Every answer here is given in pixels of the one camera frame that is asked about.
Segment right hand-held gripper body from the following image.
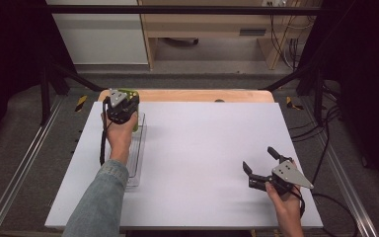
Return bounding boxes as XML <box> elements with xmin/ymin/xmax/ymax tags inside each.
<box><xmin>248</xmin><ymin>154</ymin><xmax>315</xmax><ymax>196</ymax></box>

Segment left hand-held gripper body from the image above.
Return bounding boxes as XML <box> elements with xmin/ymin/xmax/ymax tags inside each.
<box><xmin>102</xmin><ymin>88</ymin><xmax>141</xmax><ymax>125</ymax></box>

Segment green phone case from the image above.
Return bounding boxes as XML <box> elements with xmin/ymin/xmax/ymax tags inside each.
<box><xmin>116</xmin><ymin>87</ymin><xmax>141</xmax><ymax>133</ymax></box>

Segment clear plastic tray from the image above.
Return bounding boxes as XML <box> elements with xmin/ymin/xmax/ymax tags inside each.
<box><xmin>107</xmin><ymin>111</ymin><xmax>148</xmax><ymax>189</ymax></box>

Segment person's left hand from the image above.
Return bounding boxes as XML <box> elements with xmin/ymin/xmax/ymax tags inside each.
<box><xmin>101</xmin><ymin>110</ymin><xmax>139</xmax><ymax>165</ymax></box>

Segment person's right hand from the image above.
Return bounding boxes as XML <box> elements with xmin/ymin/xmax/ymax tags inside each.
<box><xmin>264</xmin><ymin>159</ymin><xmax>306</xmax><ymax>225</ymax></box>

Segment yellow black hazard tape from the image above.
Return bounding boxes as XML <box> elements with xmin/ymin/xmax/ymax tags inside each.
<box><xmin>74</xmin><ymin>94</ymin><xmax>89</xmax><ymax>114</ymax></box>
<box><xmin>285</xmin><ymin>95</ymin><xmax>306</xmax><ymax>112</ymax></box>

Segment white board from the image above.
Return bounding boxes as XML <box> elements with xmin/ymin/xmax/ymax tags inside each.
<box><xmin>44</xmin><ymin>101</ymin><xmax>325</xmax><ymax>231</ymax></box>

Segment wooden table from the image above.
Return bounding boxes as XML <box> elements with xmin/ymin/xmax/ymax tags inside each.
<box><xmin>97</xmin><ymin>88</ymin><xmax>275</xmax><ymax>104</ymax></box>

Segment white cabinet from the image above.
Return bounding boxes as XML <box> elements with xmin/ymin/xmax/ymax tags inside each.
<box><xmin>46</xmin><ymin>0</ymin><xmax>150</xmax><ymax>65</ymax></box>

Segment dark chair base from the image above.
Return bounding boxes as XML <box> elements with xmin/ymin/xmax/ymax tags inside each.
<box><xmin>162</xmin><ymin>37</ymin><xmax>200</xmax><ymax>46</ymax></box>

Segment light wooden desk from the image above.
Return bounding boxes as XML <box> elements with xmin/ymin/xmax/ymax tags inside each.
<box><xmin>137</xmin><ymin>0</ymin><xmax>324</xmax><ymax>71</ymax></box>

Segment white power strip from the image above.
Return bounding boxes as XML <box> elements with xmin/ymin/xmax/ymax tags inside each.
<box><xmin>262</xmin><ymin>0</ymin><xmax>288</xmax><ymax>8</ymax></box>

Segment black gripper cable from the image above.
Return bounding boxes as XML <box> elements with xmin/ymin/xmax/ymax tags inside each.
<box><xmin>291</xmin><ymin>185</ymin><xmax>307</xmax><ymax>219</ymax></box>
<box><xmin>99</xmin><ymin>98</ymin><xmax>114</xmax><ymax>167</ymax></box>

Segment black floor cables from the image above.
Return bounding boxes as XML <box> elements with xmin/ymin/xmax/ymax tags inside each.
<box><xmin>288</xmin><ymin>83</ymin><xmax>360</xmax><ymax>237</ymax></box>

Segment aluminium rail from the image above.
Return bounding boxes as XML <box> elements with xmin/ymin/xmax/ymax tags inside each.
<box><xmin>299</xmin><ymin>98</ymin><xmax>379</xmax><ymax>237</ymax></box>
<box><xmin>0</xmin><ymin>94</ymin><xmax>65</xmax><ymax>237</ymax></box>

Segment black frame strut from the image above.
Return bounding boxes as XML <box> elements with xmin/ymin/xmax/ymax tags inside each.
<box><xmin>259</xmin><ymin>61</ymin><xmax>326</xmax><ymax>125</ymax></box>
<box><xmin>39</xmin><ymin>58</ymin><xmax>107</xmax><ymax>126</ymax></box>

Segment hanging black cables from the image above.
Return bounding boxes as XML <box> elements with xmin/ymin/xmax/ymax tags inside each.
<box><xmin>268</xmin><ymin>13</ymin><xmax>314</xmax><ymax>71</ymax></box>

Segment black horizontal frame bar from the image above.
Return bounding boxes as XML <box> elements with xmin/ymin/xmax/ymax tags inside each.
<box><xmin>46</xmin><ymin>4</ymin><xmax>324</xmax><ymax>16</ymax></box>

